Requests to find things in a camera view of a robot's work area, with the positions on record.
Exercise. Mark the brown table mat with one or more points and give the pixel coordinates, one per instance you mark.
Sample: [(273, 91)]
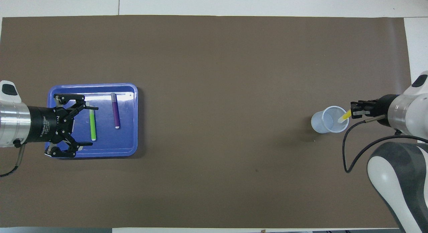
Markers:
[(217, 92)]

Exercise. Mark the purple highlighter pen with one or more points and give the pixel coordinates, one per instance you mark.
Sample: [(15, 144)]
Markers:
[(116, 116)]

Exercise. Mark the blue plastic tray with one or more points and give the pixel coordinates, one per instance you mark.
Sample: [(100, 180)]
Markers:
[(110, 142)]

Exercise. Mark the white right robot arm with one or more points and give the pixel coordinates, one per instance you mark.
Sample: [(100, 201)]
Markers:
[(401, 179)]

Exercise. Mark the translucent plastic cup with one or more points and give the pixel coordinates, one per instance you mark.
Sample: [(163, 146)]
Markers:
[(317, 124)]

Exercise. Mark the yellow highlighter pen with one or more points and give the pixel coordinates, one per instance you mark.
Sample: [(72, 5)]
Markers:
[(344, 117)]

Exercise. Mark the green highlighter pen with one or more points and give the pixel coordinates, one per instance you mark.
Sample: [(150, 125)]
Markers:
[(93, 126)]

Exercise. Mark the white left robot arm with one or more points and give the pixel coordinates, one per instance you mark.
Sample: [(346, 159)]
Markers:
[(11, 121)]

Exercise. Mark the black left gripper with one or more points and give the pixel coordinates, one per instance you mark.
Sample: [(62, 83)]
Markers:
[(41, 124)]

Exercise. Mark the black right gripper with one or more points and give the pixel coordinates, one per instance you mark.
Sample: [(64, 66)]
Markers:
[(381, 107)]

